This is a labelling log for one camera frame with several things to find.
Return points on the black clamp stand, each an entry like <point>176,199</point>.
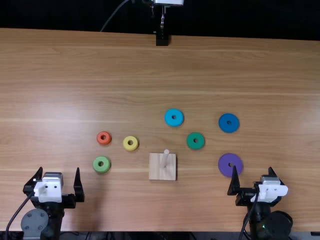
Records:
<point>162,40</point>

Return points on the wooden peg base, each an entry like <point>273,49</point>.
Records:
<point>156,170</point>

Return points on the silver metal box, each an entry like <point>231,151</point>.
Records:
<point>168,2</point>

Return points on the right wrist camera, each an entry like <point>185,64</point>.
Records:
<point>271,192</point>

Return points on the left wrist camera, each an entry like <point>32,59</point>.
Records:
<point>48,191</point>

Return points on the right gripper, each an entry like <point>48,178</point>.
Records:
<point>243,197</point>

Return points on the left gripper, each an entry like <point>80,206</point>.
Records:
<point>68,201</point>

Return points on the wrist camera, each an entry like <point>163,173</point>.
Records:
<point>48,191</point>
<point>271,192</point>

